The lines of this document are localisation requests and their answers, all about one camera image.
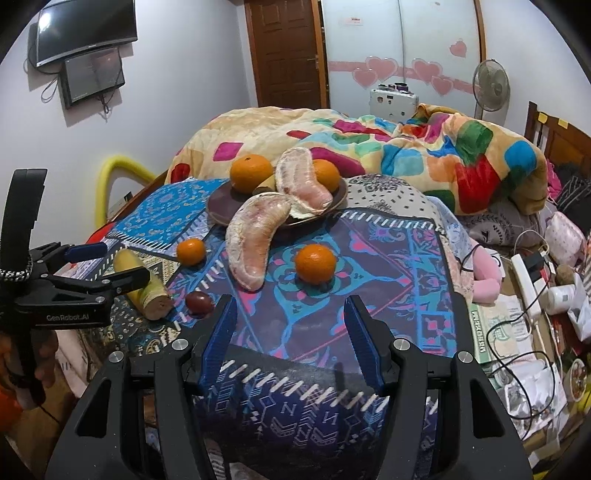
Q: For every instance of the large orange with sticker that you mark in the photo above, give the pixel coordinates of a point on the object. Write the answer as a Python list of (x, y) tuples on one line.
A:
[(327, 174)]

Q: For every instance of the white box appliance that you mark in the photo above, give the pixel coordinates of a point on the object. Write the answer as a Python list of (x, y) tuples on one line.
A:
[(393, 102)]

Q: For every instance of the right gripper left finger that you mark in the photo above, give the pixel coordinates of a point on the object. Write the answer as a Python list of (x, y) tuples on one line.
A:
[(135, 419)]

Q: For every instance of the yellow pomelo rind piece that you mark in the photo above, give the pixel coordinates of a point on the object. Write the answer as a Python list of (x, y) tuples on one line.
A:
[(153, 300)]

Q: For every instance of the large orange with stem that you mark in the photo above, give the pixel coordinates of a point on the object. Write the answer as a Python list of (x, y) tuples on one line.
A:
[(248, 172)]

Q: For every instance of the person's left hand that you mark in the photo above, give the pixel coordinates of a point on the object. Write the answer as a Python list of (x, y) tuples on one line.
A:
[(47, 343)]

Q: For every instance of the pink plush toy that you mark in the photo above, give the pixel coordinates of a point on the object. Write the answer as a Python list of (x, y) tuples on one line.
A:
[(487, 274)]

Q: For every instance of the small tangerine right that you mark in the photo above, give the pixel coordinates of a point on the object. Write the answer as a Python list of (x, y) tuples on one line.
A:
[(315, 264)]

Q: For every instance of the frosted wardrobe with hearts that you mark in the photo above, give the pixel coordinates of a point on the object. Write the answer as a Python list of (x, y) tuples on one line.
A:
[(432, 46)]

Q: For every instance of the dark purple round plate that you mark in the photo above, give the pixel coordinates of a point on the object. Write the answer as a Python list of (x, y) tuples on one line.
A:
[(228, 207)]

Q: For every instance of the purple patterned mat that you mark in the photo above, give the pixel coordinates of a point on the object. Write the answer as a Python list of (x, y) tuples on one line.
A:
[(290, 402)]

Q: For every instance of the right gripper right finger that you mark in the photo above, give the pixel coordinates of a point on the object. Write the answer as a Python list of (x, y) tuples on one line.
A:
[(475, 437)]

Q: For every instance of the black white striped bag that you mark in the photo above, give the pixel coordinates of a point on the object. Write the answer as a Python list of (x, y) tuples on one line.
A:
[(573, 192)]

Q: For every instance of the wooden bed headboard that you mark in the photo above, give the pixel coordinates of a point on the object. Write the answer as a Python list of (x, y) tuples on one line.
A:
[(561, 142)]

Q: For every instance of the white power strip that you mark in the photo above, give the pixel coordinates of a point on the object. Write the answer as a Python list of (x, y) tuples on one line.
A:
[(528, 271)]

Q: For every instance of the brown wooden door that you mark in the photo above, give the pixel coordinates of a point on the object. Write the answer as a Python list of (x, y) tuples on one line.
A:
[(287, 46)]

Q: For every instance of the peeled pomelo segment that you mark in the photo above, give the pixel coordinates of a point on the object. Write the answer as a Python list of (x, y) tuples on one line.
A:
[(248, 248), (295, 177)]

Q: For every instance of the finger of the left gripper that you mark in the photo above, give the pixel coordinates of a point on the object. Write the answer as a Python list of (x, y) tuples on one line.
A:
[(67, 289), (55, 255)]

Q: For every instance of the small dark wall monitor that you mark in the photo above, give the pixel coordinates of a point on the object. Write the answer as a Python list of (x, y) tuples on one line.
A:
[(90, 75)]

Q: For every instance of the small tangerine left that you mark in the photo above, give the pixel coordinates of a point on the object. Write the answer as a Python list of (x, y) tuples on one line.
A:
[(190, 252)]

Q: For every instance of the colourful patchwork fleece blanket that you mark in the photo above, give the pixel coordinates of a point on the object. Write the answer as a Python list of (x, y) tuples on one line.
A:
[(467, 163)]

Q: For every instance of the wall mounted television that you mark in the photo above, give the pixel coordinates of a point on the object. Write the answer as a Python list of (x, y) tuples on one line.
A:
[(71, 27)]

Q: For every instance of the white standing fan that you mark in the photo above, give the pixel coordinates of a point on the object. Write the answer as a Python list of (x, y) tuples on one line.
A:
[(491, 87)]

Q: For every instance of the blue patterned cloth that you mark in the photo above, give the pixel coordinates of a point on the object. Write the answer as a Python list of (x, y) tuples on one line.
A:
[(169, 215)]

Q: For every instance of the yellow foam tube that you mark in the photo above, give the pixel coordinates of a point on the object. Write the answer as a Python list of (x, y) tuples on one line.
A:
[(116, 167)]

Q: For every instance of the small tangerine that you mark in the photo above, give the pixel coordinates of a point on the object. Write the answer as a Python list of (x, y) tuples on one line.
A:
[(190, 252), (315, 264)]

